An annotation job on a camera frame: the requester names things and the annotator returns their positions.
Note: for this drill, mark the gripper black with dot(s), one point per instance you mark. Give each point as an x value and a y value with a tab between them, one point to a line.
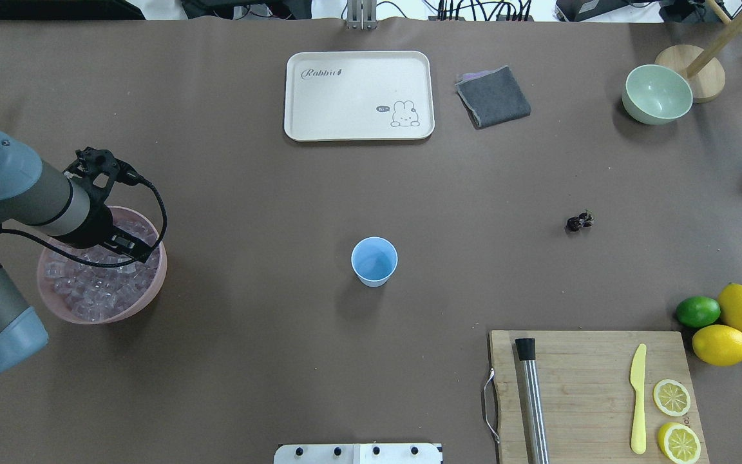
96	225

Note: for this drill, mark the clear ice cubes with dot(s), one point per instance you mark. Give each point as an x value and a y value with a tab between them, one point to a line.
99	285

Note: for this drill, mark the dark cherries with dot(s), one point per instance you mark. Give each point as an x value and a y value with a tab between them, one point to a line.
583	220

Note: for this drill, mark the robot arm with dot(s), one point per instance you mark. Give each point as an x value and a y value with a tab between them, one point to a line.
52	207

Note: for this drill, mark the light blue cup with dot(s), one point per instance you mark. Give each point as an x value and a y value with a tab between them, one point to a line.
374	260

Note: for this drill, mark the pink bowl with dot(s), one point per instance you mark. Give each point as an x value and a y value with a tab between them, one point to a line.
54	303

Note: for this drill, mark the cream rabbit tray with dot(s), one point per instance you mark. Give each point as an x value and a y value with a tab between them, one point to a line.
358	95

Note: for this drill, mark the grey folded cloth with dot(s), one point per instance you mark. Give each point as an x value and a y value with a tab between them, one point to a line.
492	97

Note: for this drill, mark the bamboo cutting board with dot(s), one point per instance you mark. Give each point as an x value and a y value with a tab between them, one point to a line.
585	390

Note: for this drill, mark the yellow plastic knife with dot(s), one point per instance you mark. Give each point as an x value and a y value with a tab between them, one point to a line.
638	437

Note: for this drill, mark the mint green bowl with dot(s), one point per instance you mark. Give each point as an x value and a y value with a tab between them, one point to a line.
655	94

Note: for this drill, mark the lemon half lower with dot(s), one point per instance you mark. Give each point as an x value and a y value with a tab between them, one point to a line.
672	398

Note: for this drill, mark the lemon half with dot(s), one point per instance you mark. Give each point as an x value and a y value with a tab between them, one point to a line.
679	443
672	398

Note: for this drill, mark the green lime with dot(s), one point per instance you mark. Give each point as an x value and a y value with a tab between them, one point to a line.
698	312

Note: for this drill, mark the lemon half upper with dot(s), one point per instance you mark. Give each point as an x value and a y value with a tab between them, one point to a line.
679	443

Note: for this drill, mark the yellow lemon near board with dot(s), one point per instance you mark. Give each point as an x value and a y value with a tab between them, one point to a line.
718	345

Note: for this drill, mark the wooden glass holder stand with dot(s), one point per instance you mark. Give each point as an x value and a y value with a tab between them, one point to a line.
700	67

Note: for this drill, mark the aluminium frame post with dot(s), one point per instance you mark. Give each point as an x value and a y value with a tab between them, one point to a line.
361	15

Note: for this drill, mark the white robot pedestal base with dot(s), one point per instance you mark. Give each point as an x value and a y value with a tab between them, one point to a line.
360	453

